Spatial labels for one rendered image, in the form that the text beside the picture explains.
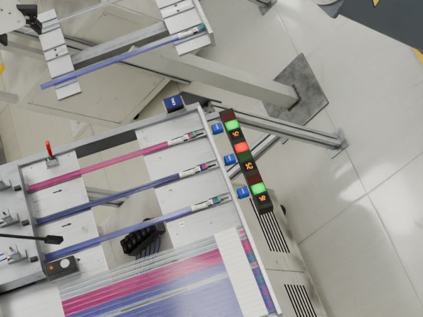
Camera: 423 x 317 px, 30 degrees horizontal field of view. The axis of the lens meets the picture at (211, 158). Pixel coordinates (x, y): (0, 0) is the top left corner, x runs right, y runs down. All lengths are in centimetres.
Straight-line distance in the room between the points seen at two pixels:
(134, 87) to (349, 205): 114
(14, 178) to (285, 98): 115
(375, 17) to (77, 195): 94
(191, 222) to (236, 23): 138
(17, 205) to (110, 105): 138
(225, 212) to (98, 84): 136
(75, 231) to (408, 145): 115
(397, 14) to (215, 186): 68
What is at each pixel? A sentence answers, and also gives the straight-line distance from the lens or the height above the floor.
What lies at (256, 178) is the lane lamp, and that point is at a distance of 218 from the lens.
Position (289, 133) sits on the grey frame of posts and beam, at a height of 28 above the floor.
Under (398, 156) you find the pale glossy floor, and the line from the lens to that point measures 270.
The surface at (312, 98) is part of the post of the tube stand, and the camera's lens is 294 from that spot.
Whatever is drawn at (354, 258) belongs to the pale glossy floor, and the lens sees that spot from 275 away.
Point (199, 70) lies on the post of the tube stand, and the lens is 262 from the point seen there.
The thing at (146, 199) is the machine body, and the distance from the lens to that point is 256.
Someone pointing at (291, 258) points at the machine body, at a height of 13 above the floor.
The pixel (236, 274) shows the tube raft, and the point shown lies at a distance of 204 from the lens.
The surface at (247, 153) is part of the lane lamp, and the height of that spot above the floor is 65.
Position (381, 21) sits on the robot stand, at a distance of 221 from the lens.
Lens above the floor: 225
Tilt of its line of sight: 43 degrees down
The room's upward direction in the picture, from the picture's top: 78 degrees counter-clockwise
